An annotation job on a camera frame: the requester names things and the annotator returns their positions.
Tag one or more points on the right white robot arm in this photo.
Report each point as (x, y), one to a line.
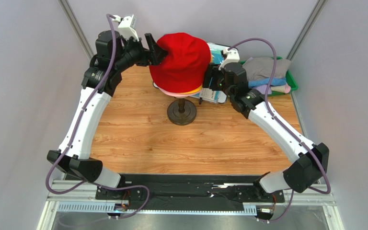
(309, 161)

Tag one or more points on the pink bucket hat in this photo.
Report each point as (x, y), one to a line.
(181, 95)

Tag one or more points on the yellow bucket hat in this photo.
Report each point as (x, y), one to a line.
(194, 76)

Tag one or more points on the lavender hat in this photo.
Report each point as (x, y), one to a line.
(263, 89)

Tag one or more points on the grey hat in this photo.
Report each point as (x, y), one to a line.
(261, 68)

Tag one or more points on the pink beige hat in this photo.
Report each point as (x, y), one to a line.
(284, 89)

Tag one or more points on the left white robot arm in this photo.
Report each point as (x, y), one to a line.
(115, 54)

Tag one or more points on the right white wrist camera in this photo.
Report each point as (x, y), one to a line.
(231, 55)

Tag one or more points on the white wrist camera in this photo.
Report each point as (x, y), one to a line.
(231, 55)
(126, 26)

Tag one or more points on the green plastic bin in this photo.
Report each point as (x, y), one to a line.
(290, 80)

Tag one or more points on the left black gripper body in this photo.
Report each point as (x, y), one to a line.
(134, 53)

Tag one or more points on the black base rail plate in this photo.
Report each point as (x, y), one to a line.
(184, 192)

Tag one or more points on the aluminium frame rail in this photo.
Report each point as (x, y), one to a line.
(82, 200)

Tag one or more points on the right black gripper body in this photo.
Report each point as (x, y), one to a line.
(210, 76)

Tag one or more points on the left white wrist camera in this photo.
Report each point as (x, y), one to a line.
(126, 26)

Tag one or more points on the white tablet board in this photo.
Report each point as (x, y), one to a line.
(181, 73)

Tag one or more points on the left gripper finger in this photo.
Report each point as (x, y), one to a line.
(156, 55)
(152, 44)

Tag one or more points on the blue hat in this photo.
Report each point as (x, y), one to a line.
(274, 82)

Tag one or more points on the red hat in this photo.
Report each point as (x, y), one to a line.
(183, 69)

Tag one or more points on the dark round stand base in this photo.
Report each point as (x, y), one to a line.
(181, 112)

